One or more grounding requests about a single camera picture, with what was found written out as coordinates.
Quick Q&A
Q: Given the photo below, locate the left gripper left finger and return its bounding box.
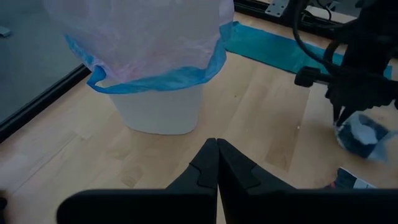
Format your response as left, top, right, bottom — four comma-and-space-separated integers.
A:
57, 138, 219, 224

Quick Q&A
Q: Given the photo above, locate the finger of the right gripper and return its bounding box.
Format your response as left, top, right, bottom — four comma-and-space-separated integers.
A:
333, 103, 343, 126
338, 106, 356, 127

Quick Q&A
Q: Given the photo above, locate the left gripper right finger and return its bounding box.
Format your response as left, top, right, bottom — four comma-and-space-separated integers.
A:
217, 138, 398, 224

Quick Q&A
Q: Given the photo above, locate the black printed card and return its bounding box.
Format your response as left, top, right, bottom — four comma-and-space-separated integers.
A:
334, 111, 398, 162

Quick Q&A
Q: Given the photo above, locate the black and white card wrapper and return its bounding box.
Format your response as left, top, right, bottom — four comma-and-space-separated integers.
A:
324, 167, 377, 190

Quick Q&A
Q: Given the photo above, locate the white plastic trash bin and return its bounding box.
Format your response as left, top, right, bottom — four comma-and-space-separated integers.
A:
108, 83, 205, 136

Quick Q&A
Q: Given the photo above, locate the teal trash bag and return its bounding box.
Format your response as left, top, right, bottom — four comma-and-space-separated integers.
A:
223, 21, 393, 80

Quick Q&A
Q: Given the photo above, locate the pink bag with blue drawstring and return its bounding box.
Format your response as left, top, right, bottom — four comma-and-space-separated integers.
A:
42, 0, 236, 95

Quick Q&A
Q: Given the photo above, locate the silver mounting plate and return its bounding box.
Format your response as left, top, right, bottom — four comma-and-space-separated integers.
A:
264, 0, 292, 18

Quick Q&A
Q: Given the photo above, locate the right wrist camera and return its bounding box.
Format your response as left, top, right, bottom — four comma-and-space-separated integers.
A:
294, 66, 332, 88

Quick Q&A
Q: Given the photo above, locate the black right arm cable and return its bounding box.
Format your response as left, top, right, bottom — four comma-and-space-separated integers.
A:
291, 0, 346, 77

